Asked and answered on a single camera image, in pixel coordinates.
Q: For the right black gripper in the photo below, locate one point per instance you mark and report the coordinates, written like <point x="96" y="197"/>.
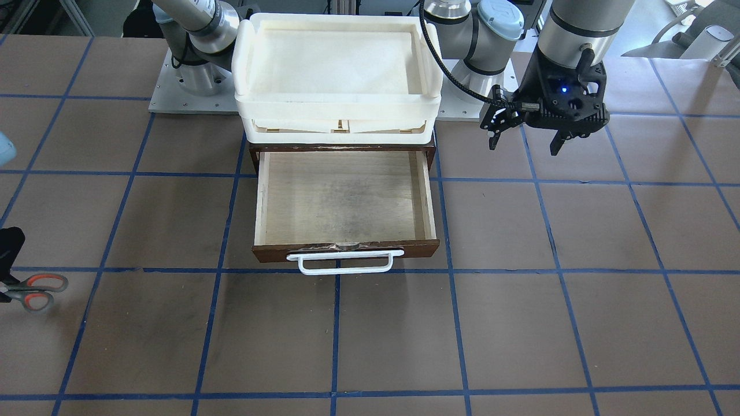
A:
<point x="11" y="245"/>

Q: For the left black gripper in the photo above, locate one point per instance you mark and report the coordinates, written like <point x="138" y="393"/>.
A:
<point x="532" y="82"/>

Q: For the orange grey scissors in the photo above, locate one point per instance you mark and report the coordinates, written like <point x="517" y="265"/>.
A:
<point x="35" y="292"/>

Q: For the wooden drawer with white handle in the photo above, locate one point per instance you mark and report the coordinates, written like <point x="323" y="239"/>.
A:
<point x="344" y="212"/>

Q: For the dark brown wooden cabinet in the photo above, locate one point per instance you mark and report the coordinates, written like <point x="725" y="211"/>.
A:
<point x="428" y="149"/>

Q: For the white plastic tray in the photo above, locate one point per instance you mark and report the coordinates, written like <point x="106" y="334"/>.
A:
<point x="336" y="79"/>

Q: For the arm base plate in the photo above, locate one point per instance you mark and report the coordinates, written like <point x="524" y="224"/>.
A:
<point x="456" y="105"/>
<point x="201" y="90"/>

